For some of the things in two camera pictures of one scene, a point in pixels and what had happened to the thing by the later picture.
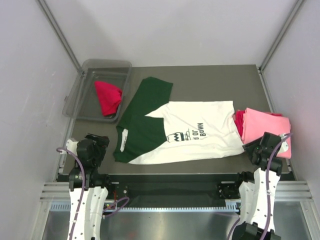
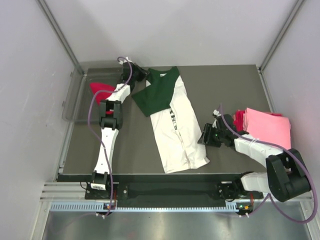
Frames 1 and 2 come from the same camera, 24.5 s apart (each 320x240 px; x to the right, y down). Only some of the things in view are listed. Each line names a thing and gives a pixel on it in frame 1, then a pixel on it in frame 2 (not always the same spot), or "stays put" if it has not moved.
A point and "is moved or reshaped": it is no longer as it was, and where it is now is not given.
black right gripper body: x=252 y=147 → x=213 y=136
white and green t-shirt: x=150 y=130 is moved or reshaped
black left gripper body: x=100 y=147 → x=138 y=75
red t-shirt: x=239 y=116 stays put
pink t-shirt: x=255 y=123 stays put
